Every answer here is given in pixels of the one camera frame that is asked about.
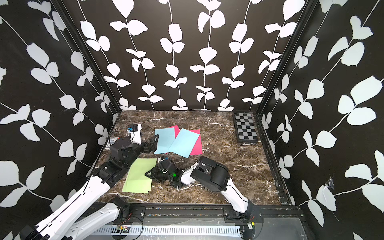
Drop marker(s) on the white slotted cable duct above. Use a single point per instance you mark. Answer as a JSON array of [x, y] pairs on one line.
[[226, 231]]

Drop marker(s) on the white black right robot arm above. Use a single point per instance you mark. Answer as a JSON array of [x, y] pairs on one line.
[[211, 175]]

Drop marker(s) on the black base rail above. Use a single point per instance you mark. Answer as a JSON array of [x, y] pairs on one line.
[[211, 211]]

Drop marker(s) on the light blue paper sheet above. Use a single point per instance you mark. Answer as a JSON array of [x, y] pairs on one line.
[[166, 139], [184, 143]]

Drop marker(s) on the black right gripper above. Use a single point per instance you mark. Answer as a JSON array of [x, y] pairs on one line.
[[155, 175]]

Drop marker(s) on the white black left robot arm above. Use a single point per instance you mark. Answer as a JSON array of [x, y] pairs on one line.
[[102, 179]]

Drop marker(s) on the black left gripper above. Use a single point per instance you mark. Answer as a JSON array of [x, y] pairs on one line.
[[153, 145]]

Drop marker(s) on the black white chessboard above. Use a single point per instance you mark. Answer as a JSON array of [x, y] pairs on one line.
[[245, 128]]

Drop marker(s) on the pink paper sheet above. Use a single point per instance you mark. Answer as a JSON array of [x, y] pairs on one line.
[[197, 149], [176, 129]]

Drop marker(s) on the playing card box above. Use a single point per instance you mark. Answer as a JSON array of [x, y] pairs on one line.
[[110, 142]]

